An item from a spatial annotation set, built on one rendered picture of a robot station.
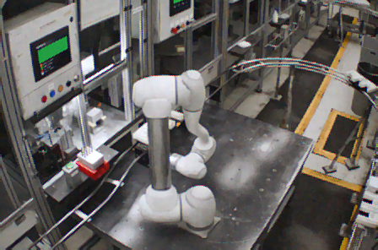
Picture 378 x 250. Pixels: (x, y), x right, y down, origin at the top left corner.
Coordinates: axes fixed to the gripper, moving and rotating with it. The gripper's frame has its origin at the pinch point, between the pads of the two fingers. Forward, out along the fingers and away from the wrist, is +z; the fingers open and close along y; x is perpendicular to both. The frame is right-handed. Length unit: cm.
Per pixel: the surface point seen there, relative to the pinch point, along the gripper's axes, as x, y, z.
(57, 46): 41, 78, 17
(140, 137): -7.1, 0.2, 7.7
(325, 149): -179, -86, -89
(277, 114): -211, -86, -17
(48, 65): 48, 71, 17
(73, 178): 53, 9, 7
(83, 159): 40.8, 13.2, 9.7
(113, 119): -8.8, 3.1, 31.7
